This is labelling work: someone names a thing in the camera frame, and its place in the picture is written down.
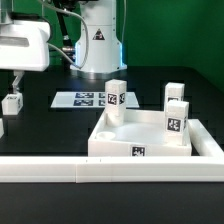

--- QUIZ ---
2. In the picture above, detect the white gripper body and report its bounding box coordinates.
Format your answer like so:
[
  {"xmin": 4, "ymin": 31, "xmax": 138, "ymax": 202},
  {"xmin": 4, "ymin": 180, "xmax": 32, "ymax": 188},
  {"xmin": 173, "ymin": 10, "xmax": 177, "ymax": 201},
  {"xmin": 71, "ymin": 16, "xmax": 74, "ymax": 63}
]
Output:
[{"xmin": 0, "ymin": 20, "xmax": 51, "ymax": 71}]

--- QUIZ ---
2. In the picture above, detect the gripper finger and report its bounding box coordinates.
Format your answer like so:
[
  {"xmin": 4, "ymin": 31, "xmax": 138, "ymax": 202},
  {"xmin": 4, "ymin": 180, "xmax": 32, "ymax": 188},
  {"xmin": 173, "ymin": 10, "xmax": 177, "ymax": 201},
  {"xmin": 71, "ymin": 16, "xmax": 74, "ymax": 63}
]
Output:
[{"xmin": 12, "ymin": 70, "xmax": 24, "ymax": 94}]

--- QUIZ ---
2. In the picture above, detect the white square table top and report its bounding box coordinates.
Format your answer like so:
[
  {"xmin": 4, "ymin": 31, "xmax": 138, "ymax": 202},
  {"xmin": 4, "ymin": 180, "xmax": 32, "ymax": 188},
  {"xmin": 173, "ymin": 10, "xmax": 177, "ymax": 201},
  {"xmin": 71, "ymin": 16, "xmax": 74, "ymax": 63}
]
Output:
[{"xmin": 88, "ymin": 109, "xmax": 192, "ymax": 157}]

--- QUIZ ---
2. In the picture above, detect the white marker plate with tags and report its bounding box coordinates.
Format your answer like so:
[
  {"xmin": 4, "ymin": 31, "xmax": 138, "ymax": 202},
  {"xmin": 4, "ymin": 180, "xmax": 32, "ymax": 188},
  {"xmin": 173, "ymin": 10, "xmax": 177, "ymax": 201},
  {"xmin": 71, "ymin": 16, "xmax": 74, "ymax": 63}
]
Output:
[{"xmin": 51, "ymin": 92, "xmax": 139, "ymax": 109}]

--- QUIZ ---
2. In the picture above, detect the white block at left edge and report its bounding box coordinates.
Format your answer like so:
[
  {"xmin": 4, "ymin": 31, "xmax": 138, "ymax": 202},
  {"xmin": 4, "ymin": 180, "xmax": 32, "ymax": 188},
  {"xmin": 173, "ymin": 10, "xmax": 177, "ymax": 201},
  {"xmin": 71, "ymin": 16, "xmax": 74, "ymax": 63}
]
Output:
[{"xmin": 0, "ymin": 118, "xmax": 4, "ymax": 139}]

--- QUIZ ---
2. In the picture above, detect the white L-shaped obstacle fence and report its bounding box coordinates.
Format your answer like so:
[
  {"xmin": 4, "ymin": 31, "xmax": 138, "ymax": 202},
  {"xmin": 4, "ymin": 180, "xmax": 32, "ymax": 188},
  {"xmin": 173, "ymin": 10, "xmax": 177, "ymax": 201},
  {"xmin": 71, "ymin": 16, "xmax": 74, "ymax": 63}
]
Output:
[{"xmin": 0, "ymin": 119, "xmax": 224, "ymax": 183}]

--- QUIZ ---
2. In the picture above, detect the white thin cable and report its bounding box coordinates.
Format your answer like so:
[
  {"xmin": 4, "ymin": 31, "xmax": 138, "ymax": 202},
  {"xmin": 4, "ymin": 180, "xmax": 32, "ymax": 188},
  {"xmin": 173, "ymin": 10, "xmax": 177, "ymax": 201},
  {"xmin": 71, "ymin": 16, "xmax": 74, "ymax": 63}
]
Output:
[{"xmin": 36, "ymin": 0, "xmax": 90, "ymax": 71}]

